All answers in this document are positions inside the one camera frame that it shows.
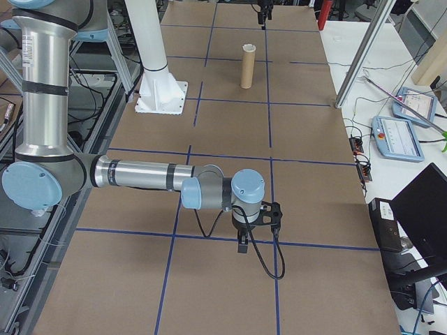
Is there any brown cardboard tube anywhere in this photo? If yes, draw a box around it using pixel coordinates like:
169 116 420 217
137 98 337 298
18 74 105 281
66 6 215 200
240 44 257 89

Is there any red tube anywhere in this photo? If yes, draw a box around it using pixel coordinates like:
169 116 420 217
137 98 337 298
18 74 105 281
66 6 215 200
316 0 332 31

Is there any black box with white label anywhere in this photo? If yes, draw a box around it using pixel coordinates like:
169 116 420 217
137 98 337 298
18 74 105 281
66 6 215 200
368 197 403 253

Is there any pale wooden beam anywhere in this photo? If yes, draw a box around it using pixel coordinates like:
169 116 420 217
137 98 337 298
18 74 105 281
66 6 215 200
411 33 447 87

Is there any blue teach pendant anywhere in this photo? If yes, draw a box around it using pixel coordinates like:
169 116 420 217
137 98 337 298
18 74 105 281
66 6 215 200
390 86 438 124
371 115 426 163

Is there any black monitor stand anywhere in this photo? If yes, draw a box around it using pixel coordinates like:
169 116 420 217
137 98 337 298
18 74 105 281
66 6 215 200
389 258 447 311

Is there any black laptop screen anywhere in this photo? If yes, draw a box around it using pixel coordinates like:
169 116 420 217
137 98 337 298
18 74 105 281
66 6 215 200
390 162 447 261

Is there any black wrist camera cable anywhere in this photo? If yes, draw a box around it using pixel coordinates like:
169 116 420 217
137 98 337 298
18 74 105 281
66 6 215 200
193 205 285 280

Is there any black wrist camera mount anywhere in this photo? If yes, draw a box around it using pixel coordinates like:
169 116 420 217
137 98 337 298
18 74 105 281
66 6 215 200
251 201 282 232

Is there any aluminium frame post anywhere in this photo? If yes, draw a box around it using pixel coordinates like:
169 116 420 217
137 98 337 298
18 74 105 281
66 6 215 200
334 0 398 110

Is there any white pedestal column with plate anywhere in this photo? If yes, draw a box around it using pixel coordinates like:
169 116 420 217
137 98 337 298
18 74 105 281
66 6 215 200
124 0 189 115

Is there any black cable hub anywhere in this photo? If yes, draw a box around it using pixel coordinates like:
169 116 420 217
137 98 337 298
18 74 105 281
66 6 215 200
349 135 365 155
356 163 374 184

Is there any V-shaped metal bar frame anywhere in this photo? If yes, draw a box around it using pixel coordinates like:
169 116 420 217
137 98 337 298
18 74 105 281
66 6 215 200
0 13 144 335

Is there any blue cable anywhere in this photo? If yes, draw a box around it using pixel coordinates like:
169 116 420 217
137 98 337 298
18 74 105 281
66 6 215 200
411 278 441 335

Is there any silver grabber stick green handle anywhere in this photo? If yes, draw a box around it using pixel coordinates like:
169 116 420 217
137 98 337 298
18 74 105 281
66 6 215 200
362 75 447 153

